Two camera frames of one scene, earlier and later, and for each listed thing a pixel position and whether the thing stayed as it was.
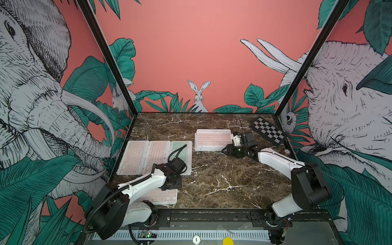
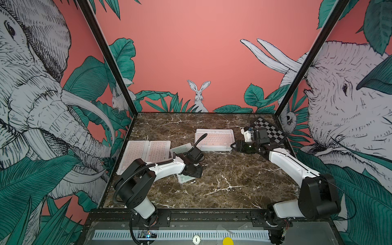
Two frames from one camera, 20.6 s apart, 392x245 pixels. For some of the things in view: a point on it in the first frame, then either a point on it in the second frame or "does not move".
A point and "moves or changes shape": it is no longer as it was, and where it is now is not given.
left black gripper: x=179 y=185 → x=199 y=172
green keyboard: x=186 y=154 moves or changes shape
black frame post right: x=336 y=13 does not move
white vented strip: x=203 y=235 does not move
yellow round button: x=227 y=241 does not move
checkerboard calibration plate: x=269 y=131 does not move
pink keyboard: x=158 y=153 does not move
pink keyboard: x=133 y=159 does not move
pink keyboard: x=160 y=197 → x=216 y=140
